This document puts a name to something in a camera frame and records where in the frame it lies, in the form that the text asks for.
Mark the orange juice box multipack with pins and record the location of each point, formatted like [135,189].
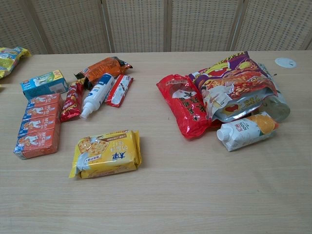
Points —
[39,125]

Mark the red rice bag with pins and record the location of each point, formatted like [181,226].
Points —
[185,104]

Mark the teal tissue box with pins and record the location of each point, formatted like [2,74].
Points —
[44,84]

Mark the red tall snack bag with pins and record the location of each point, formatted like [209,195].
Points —
[72,102]

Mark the beige perforated folding screen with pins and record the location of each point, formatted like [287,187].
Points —
[156,24]

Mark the white orange juice carton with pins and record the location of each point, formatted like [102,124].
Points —
[246,132]

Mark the yellow cracker pack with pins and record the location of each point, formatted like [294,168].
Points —
[107,154]

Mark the purple yellow chip bag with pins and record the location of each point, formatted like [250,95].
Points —
[231,64]

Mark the red white snack packet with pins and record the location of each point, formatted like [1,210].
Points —
[119,91]

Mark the silver foil pouch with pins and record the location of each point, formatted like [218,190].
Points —
[265,107]

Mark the white spray bottle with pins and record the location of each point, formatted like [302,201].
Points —
[98,95]

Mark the yellow green snack bag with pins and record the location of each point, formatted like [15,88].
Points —
[9,61]

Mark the red peanut snack bag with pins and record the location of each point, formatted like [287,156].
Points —
[234,90]

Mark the orange black snack bag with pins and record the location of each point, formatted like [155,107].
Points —
[104,67]

